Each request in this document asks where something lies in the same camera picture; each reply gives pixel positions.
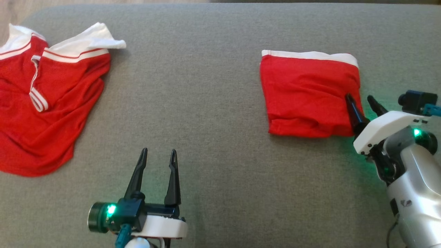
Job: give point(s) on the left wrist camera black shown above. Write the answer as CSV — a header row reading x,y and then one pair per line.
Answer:
x,y
127,213

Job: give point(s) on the red shorts with white waistband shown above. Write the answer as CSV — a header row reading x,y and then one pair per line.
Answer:
x,y
306,96

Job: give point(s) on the right robot arm silver white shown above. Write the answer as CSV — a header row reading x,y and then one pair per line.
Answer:
x,y
417,193

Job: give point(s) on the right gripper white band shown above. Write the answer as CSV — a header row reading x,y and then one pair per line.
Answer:
x,y
382,129

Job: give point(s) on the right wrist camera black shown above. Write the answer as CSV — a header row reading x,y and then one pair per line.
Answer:
x,y
415,100

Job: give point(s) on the red jersey with white trim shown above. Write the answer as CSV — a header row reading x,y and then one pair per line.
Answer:
x,y
41,120

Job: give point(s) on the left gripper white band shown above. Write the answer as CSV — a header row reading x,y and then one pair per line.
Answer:
x,y
162,227

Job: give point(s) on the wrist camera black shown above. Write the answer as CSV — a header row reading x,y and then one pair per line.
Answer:
x,y
127,213
415,100

